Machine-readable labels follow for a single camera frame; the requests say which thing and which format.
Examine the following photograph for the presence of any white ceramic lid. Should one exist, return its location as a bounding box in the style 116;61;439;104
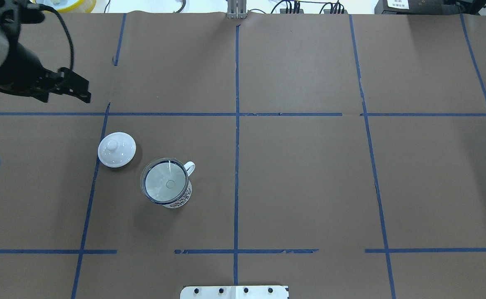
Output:
97;131;137;168

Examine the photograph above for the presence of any white enamel mug blue rim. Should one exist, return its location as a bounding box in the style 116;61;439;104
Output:
140;157;196;209

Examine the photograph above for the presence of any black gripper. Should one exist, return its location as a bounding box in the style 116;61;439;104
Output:
0;42;91;103

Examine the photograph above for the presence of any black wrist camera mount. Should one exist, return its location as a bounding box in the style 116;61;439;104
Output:
0;0;45;24

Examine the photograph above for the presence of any black box device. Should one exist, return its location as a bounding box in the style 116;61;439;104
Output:
374;0;444;15

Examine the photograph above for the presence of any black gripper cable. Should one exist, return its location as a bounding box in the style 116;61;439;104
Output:
27;3;75;73

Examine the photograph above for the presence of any yellow tape roll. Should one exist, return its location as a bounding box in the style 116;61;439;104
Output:
31;0;97;13

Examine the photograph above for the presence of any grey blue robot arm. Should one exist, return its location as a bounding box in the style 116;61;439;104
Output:
0;28;91;103

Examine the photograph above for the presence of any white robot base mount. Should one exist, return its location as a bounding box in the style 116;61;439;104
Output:
180;285;290;299

